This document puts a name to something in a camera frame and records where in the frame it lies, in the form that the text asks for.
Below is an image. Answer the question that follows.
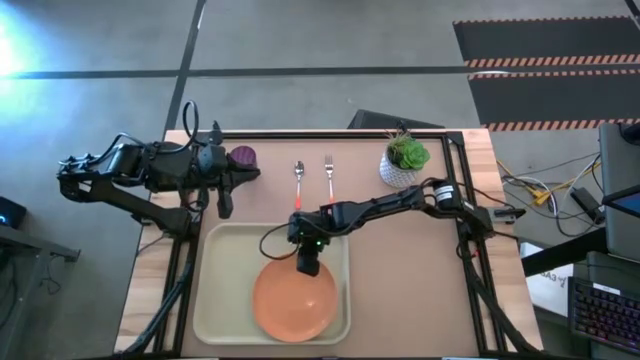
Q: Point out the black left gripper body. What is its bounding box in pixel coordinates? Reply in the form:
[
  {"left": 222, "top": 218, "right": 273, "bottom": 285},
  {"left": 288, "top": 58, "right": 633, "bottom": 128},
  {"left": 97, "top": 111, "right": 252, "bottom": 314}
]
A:
[{"left": 195, "top": 149, "right": 236, "bottom": 220}]

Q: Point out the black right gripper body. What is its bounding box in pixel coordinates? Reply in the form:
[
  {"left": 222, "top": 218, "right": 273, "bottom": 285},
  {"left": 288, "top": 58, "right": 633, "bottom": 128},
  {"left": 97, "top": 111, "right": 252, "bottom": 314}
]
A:
[{"left": 288, "top": 207, "right": 346, "bottom": 251}]

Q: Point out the purple faceted plastic cup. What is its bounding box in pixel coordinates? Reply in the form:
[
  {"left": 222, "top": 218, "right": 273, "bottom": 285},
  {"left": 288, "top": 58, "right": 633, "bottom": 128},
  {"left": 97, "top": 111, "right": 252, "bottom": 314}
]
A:
[{"left": 228, "top": 145, "right": 259, "bottom": 172}]

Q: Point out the metal spoon with orange handle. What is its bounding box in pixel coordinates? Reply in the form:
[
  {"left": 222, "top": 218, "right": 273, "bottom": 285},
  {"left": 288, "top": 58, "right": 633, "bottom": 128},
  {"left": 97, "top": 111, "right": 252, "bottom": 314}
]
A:
[{"left": 293, "top": 159, "right": 306, "bottom": 211}]

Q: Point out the metal fork with orange handle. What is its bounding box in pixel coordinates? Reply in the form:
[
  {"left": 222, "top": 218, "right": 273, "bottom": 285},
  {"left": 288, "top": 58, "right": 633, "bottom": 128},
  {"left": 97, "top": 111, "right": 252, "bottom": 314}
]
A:
[{"left": 323, "top": 153, "right": 336, "bottom": 205}]

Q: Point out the orange plastic plate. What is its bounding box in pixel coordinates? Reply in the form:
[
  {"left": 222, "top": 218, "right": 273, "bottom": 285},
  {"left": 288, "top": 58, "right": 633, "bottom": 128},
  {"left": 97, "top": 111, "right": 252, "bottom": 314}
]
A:
[{"left": 252, "top": 253, "right": 340, "bottom": 344}]

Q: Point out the beige plastic tray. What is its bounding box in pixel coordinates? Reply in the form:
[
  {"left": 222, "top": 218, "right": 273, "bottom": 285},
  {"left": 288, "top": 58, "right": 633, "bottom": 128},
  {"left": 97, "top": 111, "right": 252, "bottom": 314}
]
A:
[{"left": 192, "top": 222, "right": 352, "bottom": 347}]

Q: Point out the green plant in white pot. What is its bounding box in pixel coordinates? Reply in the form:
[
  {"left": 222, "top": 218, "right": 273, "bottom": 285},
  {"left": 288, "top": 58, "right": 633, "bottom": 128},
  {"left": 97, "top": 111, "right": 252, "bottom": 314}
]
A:
[{"left": 378, "top": 128, "right": 432, "bottom": 190}]

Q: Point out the black clamp device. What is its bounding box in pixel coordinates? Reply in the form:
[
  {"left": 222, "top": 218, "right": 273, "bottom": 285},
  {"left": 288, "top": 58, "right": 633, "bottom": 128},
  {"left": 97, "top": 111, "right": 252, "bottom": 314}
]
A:
[{"left": 492, "top": 207, "right": 527, "bottom": 222}]

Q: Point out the grey metal desk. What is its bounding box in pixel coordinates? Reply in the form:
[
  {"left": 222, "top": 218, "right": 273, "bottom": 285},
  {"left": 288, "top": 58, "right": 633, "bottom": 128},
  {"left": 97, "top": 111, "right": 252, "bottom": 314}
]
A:
[{"left": 0, "top": 224, "right": 81, "bottom": 360}]

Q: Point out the black box with blue light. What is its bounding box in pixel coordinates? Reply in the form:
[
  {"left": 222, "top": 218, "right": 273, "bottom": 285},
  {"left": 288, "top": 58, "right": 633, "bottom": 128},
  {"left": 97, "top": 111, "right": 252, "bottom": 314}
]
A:
[{"left": 0, "top": 196, "right": 28, "bottom": 230}]

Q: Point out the white cardboard box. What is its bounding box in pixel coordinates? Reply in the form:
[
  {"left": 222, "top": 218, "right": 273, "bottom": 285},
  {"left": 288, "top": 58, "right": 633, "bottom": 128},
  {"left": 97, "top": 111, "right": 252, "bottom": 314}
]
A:
[{"left": 519, "top": 242, "right": 576, "bottom": 317}]

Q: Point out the black computer desk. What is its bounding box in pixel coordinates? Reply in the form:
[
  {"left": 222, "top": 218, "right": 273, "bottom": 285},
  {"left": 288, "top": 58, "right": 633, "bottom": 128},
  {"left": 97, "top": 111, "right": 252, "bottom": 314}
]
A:
[{"left": 519, "top": 227, "right": 609, "bottom": 279}]

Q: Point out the black hazard-striped floor mat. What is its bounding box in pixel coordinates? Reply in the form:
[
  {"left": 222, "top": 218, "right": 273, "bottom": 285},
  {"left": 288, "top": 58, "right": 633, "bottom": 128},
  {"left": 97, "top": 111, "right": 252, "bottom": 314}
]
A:
[
  {"left": 452, "top": 16, "right": 640, "bottom": 69},
  {"left": 467, "top": 68, "right": 640, "bottom": 132}
]

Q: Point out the black power adapter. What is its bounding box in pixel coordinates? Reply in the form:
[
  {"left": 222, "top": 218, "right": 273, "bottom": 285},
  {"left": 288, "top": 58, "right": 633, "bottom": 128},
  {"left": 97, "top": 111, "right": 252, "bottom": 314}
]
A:
[{"left": 569, "top": 186, "right": 606, "bottom": 226}]

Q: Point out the black backlit keyboard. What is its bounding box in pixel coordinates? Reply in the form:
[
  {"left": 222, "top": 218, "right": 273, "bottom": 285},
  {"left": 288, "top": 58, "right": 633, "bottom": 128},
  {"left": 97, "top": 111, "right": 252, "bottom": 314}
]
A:
[{"left": 567, "top": 276, "right": 640, "bottom": 355}]

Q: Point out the computer monitor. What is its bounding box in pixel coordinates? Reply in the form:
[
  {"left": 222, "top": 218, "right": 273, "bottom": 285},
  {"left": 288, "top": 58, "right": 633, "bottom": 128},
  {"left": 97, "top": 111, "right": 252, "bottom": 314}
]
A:
[{"left": 598, "top": 122, "right": 640, "bottom": 262}]

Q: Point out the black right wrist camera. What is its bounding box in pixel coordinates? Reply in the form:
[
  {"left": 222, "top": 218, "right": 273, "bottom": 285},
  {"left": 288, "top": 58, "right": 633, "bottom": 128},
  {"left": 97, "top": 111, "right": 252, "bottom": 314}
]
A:
[{"left": 296, "top": 247, "right": 322, "bottom": 277}]

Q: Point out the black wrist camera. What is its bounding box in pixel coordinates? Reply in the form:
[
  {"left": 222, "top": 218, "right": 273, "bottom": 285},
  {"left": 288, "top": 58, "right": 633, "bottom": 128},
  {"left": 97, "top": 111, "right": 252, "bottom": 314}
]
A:
[
  {"left": 197, "top": 143, "right": 227, "bottom": 177},
  {"left": 296, "top": 247, "right": 322, "bottom": 277}
]

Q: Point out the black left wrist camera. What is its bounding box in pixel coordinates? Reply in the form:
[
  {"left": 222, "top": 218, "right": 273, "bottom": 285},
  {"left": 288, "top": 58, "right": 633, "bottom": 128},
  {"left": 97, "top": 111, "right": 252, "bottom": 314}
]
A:
[{"left": 197, "top": 143, "right": 227, "bottom": 177}]

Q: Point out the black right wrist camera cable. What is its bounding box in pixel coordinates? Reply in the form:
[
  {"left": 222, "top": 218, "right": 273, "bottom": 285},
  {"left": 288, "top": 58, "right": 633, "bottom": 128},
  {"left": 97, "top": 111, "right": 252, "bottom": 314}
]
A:
[{"left": 258, "top": 222, "right": 302, "bottom": 262}]

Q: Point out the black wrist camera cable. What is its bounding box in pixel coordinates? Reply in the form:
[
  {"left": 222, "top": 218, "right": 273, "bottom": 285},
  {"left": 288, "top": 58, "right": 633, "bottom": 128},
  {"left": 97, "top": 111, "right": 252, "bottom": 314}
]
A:
[
  {"left": 181, "top": 100, "right": 201, "bottom": 151},
  {"left": 258, "top": 222, "right": 302, "bottom": 262}
]

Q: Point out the black aluminium rig frame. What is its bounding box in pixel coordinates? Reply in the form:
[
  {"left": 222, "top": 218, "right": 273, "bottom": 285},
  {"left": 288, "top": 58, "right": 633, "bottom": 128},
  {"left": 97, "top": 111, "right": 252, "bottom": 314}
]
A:
[{"left": 117, "top": 129, "right": 544, "bottom": 360}]

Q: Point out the black left wrist camera cable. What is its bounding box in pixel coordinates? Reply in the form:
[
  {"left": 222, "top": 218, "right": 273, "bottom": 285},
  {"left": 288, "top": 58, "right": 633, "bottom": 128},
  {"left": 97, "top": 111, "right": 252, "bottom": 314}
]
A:
[{"left": 181, "top": 100, "right": 201, "bottom": 151}]

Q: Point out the yellow cable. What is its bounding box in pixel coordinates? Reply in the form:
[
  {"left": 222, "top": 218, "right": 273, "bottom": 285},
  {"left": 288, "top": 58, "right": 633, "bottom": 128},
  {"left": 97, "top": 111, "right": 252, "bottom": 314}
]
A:
[{"left": 497, "top": 159, "right": 601, "bottom": 207}]

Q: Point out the white cable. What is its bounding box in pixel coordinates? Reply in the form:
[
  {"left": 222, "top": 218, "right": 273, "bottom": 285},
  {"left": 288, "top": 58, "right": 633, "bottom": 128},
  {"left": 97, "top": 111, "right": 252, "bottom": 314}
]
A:
[{"left": 502, "top": 174, "right": 564, "bottom": 217}]

